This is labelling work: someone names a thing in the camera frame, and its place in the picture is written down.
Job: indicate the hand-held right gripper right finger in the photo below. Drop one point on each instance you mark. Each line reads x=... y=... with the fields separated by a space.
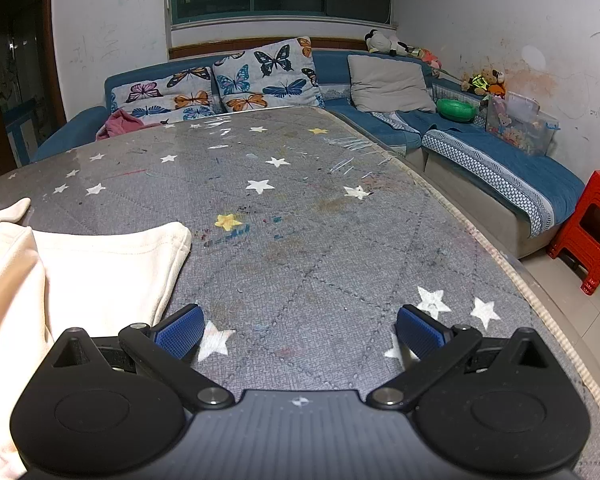
x=420 y=332

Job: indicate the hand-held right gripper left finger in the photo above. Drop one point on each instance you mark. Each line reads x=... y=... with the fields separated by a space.
x=179 y=332

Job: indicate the cream garment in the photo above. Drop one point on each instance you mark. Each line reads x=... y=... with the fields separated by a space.
x=80 y=270

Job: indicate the grey star print table cover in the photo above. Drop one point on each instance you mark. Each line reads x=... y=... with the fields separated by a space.
x=305 y=210

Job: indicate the blue white patterned sofa cover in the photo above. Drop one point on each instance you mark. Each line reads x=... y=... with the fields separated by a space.
x=480 y=160

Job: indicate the blue corner sofa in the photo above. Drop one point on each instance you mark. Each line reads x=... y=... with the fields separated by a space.
x=560 y=180

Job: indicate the pink garment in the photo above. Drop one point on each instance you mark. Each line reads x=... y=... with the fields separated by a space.
x=122 y=125

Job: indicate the green round toy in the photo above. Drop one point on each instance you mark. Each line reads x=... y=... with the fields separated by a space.
x=455 y=110

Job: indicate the clear plastic toy box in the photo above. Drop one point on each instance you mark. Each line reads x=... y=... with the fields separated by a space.
x=520 y=130

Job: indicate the butterfly print pillow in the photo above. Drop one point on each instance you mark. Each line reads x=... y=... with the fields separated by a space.
x=265 y=75
x=155 y=95

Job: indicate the grey pillow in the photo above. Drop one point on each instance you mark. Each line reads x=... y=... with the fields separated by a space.
x=390 y=82

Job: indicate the plush toy with yellow vest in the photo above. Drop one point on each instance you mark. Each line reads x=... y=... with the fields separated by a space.
x=478 y=84

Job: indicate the pink and orange plush toy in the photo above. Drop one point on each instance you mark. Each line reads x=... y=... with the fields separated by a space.
x=425 y=56

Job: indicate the black and white plush toy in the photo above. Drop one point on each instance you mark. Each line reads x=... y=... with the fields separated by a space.
x=382 y=42

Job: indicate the dark wooden door frame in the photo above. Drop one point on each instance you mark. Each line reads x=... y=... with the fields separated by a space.
x=55 y=60

